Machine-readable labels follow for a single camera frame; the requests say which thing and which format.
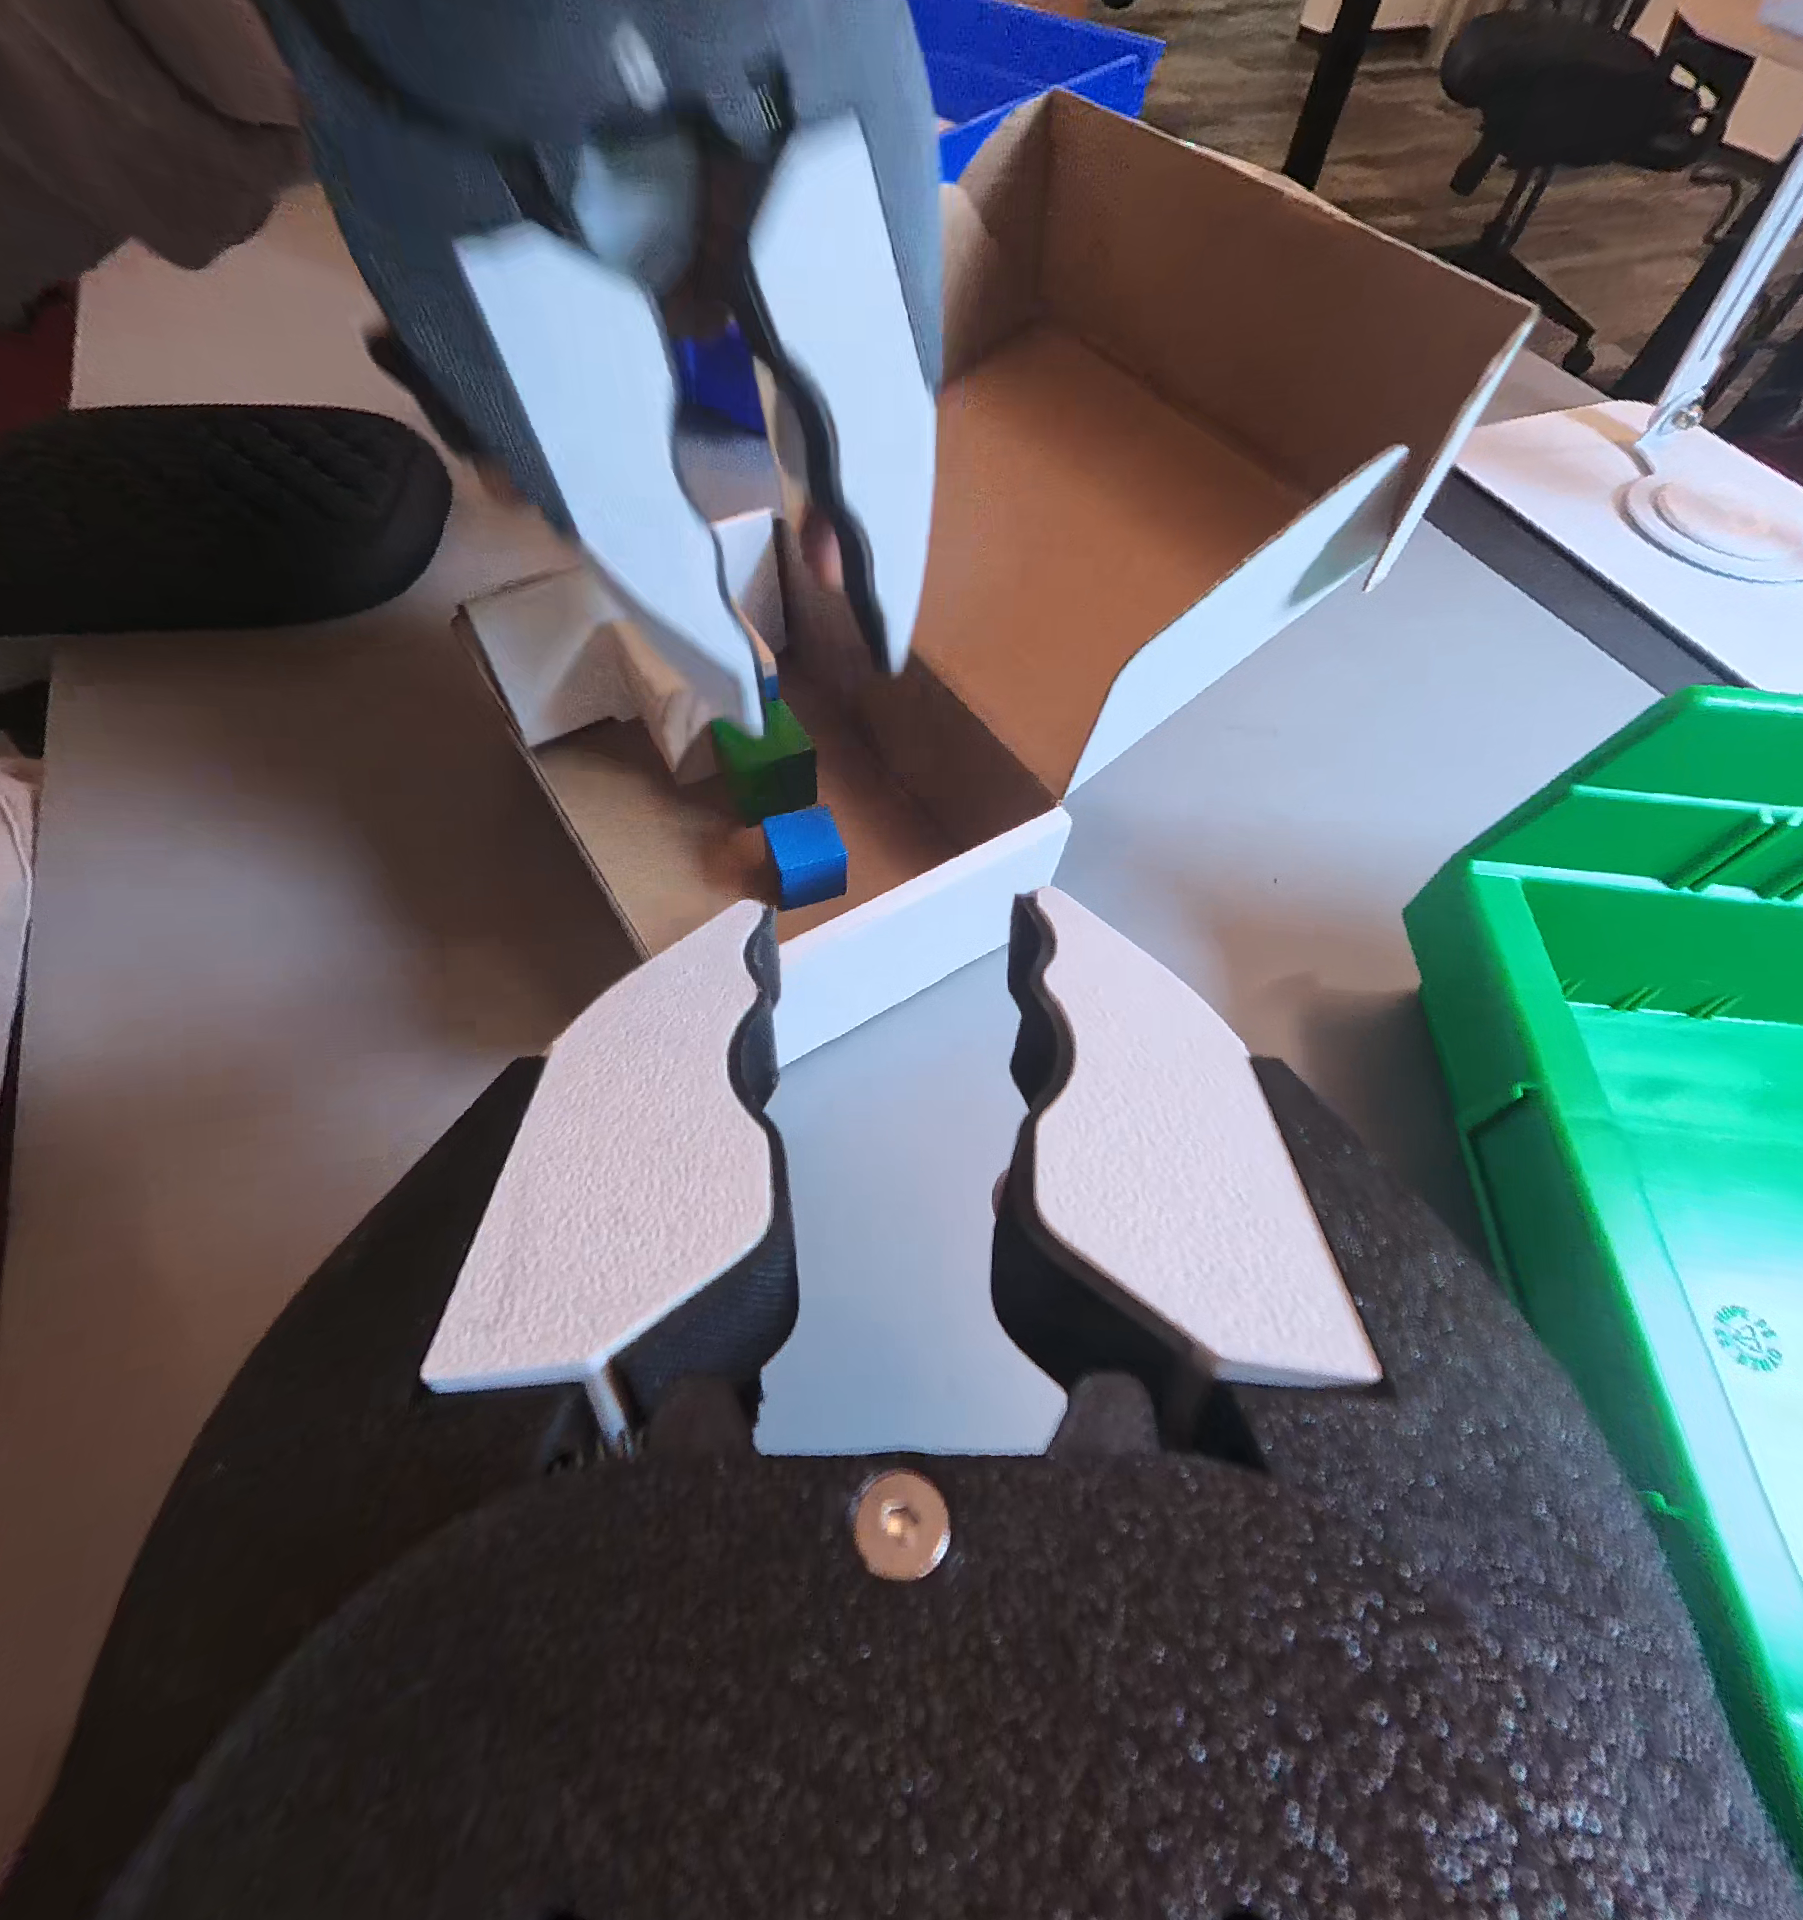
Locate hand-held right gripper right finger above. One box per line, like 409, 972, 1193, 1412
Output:
994, 887, 1380, 1390

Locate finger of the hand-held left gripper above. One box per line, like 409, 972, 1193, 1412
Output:
457, 226, 767, 741
741, 114, 947, 681

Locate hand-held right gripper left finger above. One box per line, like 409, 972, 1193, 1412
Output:
422, 899, 798, 1455

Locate white cardboard box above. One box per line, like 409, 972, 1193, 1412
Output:
457, 86, 1539, 1071

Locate blue cube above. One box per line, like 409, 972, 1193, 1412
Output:
766, 810, 850, 909

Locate green cube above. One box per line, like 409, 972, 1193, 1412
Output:
714, 694, 818, 826

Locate blue plastic bin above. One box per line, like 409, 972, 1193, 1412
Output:
676, 0, 1164, 438

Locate black mesh armrest pad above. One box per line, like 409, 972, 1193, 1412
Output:
0, 408, 457, 637

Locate green plastic bin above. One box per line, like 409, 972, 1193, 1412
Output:
1402, 685, 1803, 1920

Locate black desk leg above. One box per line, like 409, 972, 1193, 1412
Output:
1280, 0, 1380, 190

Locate black office chair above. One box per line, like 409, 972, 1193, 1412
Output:
1442, 0, 1759, 379

